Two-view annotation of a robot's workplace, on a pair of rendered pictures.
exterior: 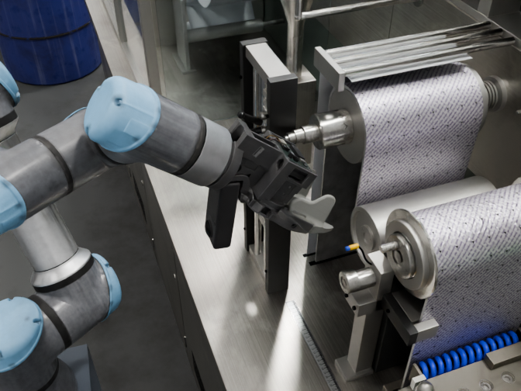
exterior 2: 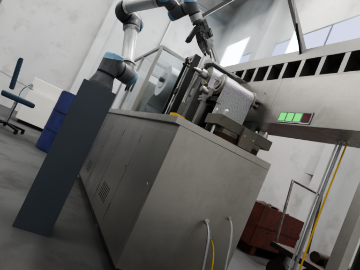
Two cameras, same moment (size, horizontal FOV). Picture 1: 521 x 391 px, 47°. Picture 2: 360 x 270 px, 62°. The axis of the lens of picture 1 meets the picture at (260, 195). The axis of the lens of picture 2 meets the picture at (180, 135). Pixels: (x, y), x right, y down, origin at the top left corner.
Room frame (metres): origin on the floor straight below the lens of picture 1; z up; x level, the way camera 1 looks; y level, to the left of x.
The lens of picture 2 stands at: (-1.22, -0.04, 0.70)
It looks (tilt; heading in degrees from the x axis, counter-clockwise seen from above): 4 degrees up; 357
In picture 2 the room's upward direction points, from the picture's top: 24 degrees clockwise
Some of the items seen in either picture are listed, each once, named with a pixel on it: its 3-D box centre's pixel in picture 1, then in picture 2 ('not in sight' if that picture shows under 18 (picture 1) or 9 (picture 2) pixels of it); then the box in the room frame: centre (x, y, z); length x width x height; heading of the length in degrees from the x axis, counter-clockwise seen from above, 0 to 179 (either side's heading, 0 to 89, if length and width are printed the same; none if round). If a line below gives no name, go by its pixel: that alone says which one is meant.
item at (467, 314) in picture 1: (475, 314); (230, 111); (0.65, -0.37, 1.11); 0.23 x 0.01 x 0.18; 110
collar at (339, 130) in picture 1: (331, 129); (203, 74); (0.89, -0.13, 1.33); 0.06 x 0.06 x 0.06; 20
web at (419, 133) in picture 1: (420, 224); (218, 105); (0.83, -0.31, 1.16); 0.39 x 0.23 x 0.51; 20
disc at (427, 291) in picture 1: (409, 253); (219, 84); (0.67, -0.24, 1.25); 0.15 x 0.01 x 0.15; 20
